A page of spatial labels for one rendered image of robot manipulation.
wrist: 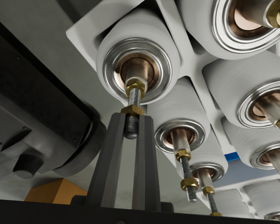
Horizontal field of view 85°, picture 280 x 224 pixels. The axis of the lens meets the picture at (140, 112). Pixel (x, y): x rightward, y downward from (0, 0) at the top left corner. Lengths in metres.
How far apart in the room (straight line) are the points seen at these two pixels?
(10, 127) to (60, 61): 0.21
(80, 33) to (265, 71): 0.23
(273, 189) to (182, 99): 0.44
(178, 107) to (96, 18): 0.16
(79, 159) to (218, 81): 0.37
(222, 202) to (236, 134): 0.31
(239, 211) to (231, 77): 0.44
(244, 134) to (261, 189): 0.31
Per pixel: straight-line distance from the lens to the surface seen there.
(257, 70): 0.22
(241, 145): 0.32
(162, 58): 0.16
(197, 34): 0.18
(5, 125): 0.42
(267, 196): 0.59
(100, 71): 0.18
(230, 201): 0.60
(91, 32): 0.24
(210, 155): 0.30
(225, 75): 0.25
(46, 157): 0.42
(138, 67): 0.16
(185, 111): 0.21
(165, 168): 0.80
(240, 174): 0.59
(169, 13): 0.23
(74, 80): 0.51
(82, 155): 0.44
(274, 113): 0.22
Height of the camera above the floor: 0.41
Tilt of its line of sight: 51 degrees down
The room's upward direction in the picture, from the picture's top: 177 degrees counter-clockwise
